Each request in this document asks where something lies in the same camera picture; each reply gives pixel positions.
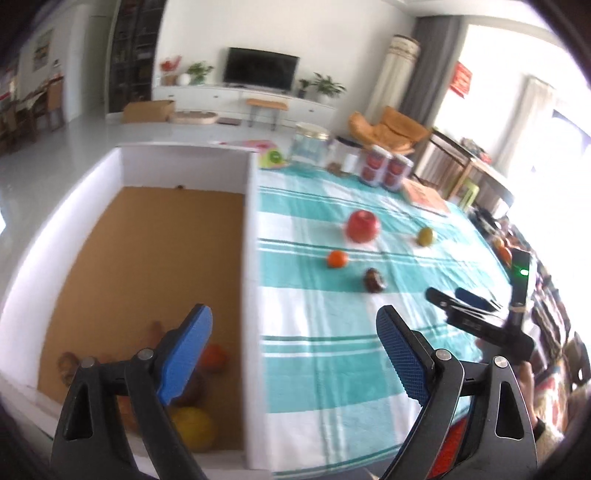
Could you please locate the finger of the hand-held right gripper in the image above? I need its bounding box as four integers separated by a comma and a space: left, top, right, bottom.
425, 286, 505, 328
455, 287, 503, 315

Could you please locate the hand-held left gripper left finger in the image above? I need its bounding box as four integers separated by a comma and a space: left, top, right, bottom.
50, 303, 214, 480

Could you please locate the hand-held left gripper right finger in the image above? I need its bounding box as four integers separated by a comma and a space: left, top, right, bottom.
375, 305, 539, 480

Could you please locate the dark water chestnut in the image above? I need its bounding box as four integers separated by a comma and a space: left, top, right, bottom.
55, 352, 80, 379
362, 268, 387, 293
178, 369, 206, 407

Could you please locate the white cardboard box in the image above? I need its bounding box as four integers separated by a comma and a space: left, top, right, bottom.
0, 142, 273, 472

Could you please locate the person's right hand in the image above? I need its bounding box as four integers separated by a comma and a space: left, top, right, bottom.
516, 362, 539, 432

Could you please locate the basket of oranges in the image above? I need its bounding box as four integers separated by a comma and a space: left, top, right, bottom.
489, 231, 515, 268

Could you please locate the black tray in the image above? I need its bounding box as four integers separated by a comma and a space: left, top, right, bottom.
468, 205, 504, 232

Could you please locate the teal checked tablecloth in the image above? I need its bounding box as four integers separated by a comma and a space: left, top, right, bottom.
254, 161, 518, 476

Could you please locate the orange knitted cloth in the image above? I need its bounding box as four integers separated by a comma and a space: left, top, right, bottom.
429, 406, 472, 480

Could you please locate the orange book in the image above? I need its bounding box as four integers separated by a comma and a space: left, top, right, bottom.
402, 179, 451, 215

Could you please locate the green plastic stool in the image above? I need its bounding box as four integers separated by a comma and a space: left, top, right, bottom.
455, 180, 481, 210

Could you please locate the red apple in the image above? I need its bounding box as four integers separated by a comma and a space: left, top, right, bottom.
346, 210, 382, 243

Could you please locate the red label can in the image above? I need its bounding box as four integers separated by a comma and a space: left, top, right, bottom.
360, 144, 391, 185
382, 154, 413, 191

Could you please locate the wooden railed furniture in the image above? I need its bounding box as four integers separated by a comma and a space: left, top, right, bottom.
413, 128, 513, 208

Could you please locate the black lid jar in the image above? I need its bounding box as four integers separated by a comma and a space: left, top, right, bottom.
329, 136, 363, 176

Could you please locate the orange lounge chair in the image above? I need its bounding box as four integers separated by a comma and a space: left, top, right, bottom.
348, 106, 432, 155

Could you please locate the white curtain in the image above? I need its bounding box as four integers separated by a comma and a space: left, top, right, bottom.
494, 76, 555, 181

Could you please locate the clear glass jar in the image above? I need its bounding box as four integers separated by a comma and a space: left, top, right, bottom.
290, 122, 331, 168

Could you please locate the fruit pattern plate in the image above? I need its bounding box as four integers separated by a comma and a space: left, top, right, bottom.
249, 141, 289, 169

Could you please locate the white standing air conditioner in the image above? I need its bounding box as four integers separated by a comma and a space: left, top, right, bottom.
369, 34, 422, 134

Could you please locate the wooden tray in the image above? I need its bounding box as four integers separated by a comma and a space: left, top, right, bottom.
168, 110, 218, 124

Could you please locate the grey curtain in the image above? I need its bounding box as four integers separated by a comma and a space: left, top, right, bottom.
406, 16, 467, 130

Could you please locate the large green potted plant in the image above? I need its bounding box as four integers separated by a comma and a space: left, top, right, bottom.
311, 72, 347, 104

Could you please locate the brown cardboard box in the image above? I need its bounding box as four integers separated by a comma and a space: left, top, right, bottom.
121, 100, 176, 124

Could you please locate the white television cabinet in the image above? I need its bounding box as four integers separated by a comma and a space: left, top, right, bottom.
152, 83, 338, 130

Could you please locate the wooden bench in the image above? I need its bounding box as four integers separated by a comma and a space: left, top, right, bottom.
246, 98, 289, 130

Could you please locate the leafy potted plant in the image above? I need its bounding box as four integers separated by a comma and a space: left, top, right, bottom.
187, 61, 214, 86

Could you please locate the wooden dining chair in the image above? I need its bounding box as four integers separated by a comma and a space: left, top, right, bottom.
46, 83, 65, 130

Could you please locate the red flower decoration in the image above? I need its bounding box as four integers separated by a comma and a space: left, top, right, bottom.
159, 55, 182, 86

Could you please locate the flat screen television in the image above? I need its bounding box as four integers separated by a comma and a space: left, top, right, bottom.
224, 47, 300, 93

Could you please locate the dark bookcase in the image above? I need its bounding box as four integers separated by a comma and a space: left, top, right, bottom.
108, 0, 167, 114

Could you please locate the red wall hanging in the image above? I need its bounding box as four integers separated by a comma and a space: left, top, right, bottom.
452, 61, 474, 99

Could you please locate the framed wall picture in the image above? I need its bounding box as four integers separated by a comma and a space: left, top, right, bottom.
32, 30, 54, 70

